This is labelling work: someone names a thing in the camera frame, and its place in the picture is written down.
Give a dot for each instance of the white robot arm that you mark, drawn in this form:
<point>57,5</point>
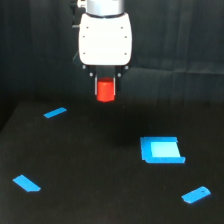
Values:
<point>98,8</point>

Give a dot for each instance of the blue tape strip back left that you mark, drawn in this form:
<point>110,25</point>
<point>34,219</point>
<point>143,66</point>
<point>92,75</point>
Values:
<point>55,112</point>

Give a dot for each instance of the blue tape strip front right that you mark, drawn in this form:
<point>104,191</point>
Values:
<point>195,195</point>

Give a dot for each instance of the blue square tape frame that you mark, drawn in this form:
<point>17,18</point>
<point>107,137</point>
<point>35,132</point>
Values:
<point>161,150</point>

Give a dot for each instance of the black backdrop curtain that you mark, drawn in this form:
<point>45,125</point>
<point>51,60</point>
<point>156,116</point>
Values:
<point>178,49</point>

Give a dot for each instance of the blue tape strip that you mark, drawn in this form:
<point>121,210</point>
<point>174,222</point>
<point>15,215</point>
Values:
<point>195,195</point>
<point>55,112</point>
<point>26,184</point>

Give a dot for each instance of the red hexagonal block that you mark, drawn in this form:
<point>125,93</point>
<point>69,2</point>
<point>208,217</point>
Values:
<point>105,89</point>

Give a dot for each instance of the blue tape strip front left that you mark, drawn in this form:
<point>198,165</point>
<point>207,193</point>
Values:
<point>26,184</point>

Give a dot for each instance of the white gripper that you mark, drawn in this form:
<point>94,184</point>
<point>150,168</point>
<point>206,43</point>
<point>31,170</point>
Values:
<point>105,41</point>

